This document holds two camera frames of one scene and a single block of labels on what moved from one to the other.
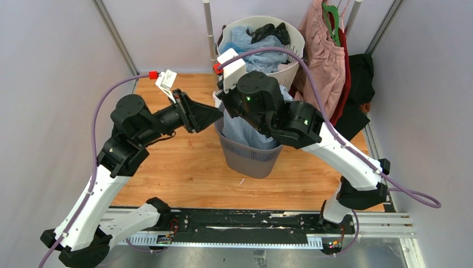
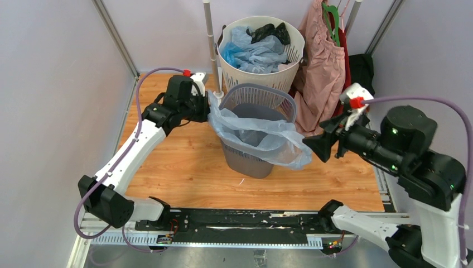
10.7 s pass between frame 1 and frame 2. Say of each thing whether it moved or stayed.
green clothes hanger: stayed
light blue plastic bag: moved
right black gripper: moved
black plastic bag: stayed
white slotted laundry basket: stayed
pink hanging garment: stayed
